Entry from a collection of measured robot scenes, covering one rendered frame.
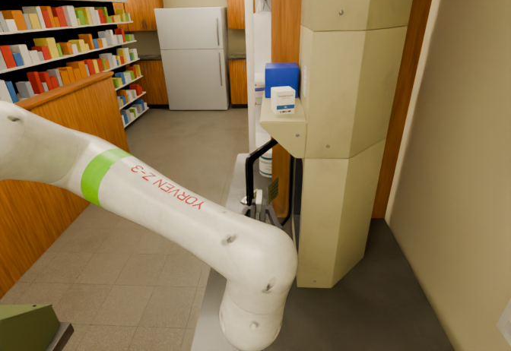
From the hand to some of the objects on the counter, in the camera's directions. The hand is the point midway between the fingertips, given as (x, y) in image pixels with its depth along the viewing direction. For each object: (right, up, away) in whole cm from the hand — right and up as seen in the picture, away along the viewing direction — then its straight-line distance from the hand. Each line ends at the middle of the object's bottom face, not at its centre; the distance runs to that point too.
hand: (258, 200), depth 83 cm
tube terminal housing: (+26, -23, +28) cm, 45 cm away
